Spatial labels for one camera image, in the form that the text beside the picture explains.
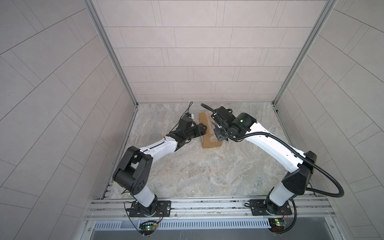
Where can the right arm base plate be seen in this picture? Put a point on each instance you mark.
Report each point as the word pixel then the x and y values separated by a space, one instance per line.
pixel 260 208

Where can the right green circuit board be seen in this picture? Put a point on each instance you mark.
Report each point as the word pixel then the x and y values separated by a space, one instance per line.
pixel 277 224

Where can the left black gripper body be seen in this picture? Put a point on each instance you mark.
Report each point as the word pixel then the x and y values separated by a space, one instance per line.
pixel 191 134

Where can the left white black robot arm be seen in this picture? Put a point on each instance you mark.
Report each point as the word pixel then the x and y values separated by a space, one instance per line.
pixel 134 168

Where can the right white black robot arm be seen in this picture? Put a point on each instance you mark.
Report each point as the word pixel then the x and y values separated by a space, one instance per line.
pixel 245 127

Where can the aluminium front rail frame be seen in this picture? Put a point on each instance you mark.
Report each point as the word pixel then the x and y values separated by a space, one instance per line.
pixel 226 218

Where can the green circuit board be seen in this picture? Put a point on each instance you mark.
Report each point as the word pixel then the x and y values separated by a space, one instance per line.
pixel 147 228
pixel 277 224

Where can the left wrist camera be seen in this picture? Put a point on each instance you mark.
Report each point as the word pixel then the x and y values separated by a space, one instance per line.
pixel 189 115

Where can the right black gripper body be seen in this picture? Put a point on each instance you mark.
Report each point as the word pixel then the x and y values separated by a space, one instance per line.
pixel 222 132

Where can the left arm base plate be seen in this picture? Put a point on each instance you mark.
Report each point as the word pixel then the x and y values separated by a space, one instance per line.
pixel 159 209

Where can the right aluminium corner post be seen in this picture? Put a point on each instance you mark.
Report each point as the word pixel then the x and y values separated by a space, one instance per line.
pixel 324 14

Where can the brown taped cardboard box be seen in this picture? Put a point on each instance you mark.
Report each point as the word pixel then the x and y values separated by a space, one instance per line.
pixel 209 139

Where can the left green circuit board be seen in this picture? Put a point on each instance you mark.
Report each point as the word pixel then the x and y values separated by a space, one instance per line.
pixel 147 228

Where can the left aluminium corner post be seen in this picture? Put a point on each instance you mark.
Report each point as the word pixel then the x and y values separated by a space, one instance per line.
pixel 90 7

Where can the aluminium corner post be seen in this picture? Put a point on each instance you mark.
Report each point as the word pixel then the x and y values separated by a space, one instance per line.
pixel 324 14
pixel 90 7

